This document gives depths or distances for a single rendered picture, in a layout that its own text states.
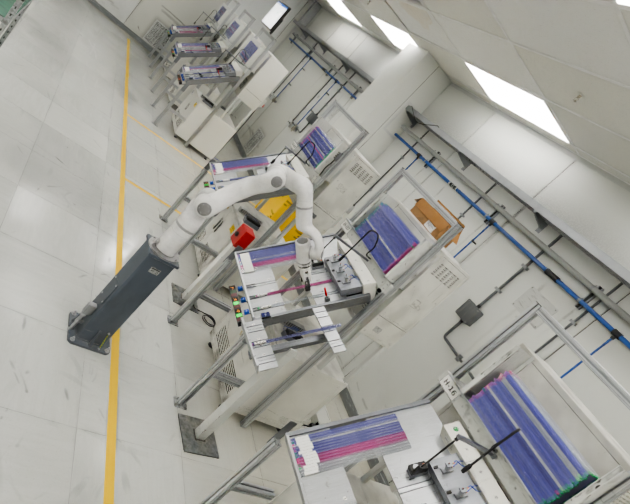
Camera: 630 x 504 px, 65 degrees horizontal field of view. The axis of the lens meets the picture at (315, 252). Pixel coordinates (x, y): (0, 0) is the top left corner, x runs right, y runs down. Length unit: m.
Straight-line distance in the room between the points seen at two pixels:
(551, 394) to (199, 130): 5.84
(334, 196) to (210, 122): 3.36
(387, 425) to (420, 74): 4.53
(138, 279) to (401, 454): 1.58
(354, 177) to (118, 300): 2.24
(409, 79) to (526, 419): 4.55
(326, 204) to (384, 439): 2.41
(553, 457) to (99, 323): 2.28
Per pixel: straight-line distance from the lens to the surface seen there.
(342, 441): 2.33
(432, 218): 3.45
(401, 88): 6.09
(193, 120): 7.20
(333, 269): 3.06
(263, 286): 3.07
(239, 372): 3.31
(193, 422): 3.17
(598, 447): 2.35
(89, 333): 3.03
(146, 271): 2.75
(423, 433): 2.43
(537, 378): 2.49
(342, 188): 4.24
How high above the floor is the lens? 1.89
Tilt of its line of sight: 14 degrees down
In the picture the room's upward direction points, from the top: 45 degrees clockwise
